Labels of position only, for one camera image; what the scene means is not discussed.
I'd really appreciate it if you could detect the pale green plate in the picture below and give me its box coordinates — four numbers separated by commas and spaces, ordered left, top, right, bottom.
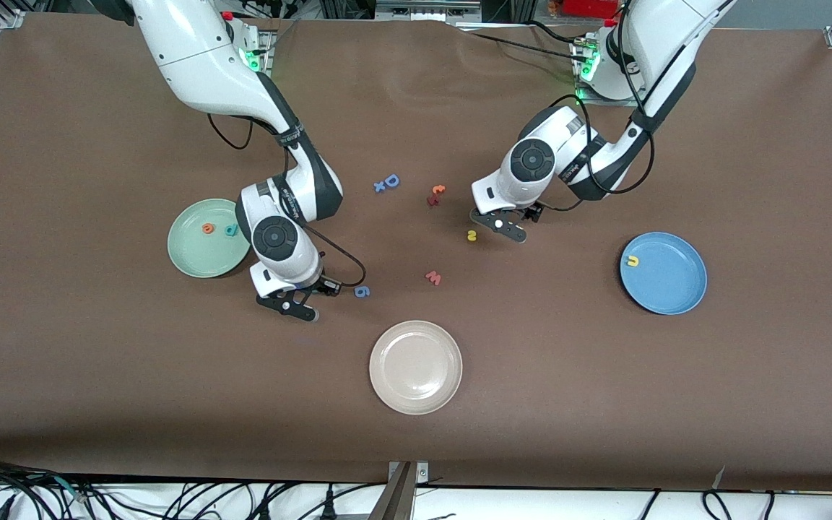
167, 199, 252, 280

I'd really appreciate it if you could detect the beige plate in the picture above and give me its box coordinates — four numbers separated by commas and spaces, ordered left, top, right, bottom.
368, 320, 464, 416

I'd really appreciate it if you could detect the blue plate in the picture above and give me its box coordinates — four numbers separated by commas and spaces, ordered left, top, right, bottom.
619, 231, 709, 316

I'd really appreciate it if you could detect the red box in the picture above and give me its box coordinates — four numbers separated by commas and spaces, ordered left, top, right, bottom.
560, 0, 620, 19

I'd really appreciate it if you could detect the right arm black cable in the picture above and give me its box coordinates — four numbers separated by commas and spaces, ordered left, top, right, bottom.
208, 112, 368, 287

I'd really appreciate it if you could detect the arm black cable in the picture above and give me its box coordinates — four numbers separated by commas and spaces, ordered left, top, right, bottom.
208, 112, 368, 287
542, 94, 655, 214

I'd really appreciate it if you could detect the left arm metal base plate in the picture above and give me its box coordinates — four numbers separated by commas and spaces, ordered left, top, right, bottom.
573, 36, 641, 108

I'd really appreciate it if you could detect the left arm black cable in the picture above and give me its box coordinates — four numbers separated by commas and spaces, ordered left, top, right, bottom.
542, 94, 655, 214

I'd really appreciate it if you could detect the black cable on table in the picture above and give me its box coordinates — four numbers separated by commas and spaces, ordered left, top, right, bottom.
459, 22, 583, 59

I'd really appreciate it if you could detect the aluminium frame rail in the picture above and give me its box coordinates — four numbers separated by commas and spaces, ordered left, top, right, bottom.
318, 0, 536, 22

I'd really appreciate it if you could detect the metal table edge bracket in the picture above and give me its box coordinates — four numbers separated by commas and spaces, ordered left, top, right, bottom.
369, 461, 430, 520

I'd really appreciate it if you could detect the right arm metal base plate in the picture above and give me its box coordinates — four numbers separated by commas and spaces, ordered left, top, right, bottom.
243, 18, 277, 80

